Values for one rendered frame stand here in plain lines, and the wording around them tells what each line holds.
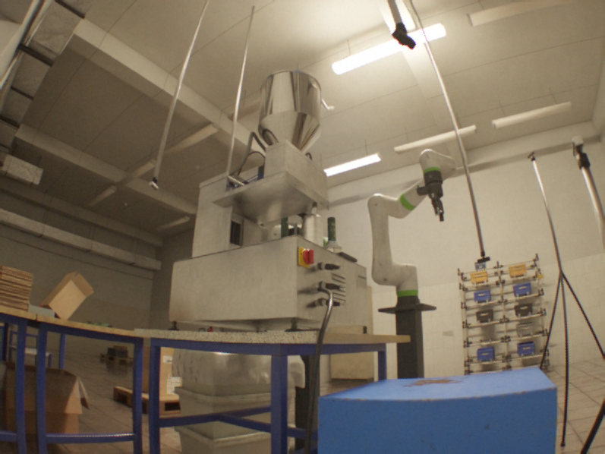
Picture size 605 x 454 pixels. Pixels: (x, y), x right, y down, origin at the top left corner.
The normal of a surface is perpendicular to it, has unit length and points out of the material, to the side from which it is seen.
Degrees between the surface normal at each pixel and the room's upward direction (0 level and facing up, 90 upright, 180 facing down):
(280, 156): 90
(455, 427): 90
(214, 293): 90
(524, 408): 90
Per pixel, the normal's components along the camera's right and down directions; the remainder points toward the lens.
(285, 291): -0.55, -0.29
